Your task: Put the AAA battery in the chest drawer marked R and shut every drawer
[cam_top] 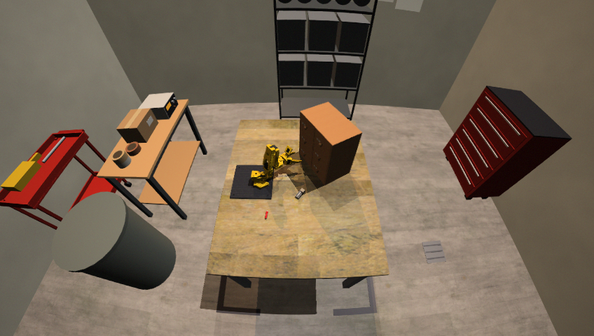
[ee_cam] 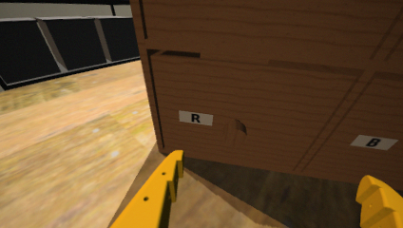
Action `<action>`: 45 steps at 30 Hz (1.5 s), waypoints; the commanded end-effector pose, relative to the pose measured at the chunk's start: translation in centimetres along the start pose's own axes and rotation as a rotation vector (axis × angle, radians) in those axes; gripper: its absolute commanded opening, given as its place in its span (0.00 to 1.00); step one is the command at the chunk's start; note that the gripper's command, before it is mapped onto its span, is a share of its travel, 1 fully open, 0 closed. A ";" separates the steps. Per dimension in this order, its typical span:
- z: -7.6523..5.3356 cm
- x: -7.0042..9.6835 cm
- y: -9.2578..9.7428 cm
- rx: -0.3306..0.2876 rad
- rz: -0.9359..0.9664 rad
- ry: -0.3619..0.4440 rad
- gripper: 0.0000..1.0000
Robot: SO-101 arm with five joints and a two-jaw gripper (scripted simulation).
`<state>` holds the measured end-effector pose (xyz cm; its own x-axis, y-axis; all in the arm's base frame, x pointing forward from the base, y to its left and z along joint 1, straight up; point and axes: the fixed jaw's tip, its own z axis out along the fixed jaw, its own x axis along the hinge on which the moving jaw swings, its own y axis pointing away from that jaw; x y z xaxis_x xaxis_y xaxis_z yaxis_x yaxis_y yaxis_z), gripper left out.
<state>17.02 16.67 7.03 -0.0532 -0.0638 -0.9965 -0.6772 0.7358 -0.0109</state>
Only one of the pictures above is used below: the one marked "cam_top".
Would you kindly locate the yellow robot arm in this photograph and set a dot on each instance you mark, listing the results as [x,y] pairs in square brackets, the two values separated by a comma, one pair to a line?
[271,152]

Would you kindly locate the dark brown wooden chest of drawers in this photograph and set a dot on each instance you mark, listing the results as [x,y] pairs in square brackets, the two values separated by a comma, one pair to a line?
[343,136]

